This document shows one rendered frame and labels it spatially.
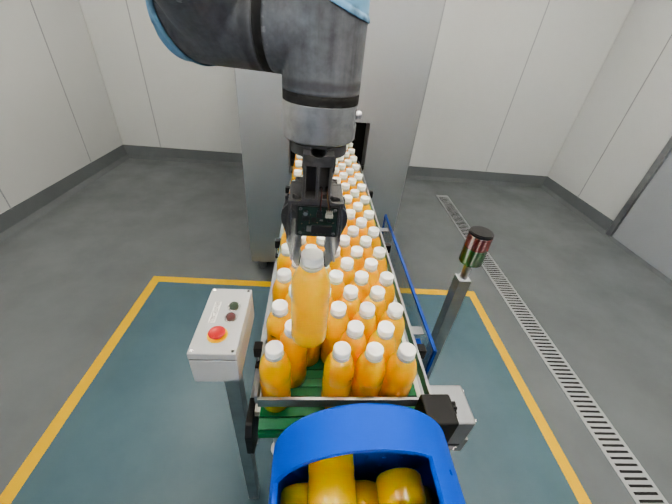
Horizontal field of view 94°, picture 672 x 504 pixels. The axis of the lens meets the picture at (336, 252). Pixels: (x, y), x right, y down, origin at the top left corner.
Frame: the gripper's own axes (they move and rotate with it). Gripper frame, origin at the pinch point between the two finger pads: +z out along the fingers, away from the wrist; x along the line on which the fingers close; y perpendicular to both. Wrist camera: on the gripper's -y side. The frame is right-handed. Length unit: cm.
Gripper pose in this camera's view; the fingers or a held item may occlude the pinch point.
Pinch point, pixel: (312, 256)
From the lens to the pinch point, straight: 53.3
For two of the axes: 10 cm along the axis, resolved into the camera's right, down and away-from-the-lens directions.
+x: 10.0, 0.4, 0.9
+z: -0.9, 8.1, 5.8
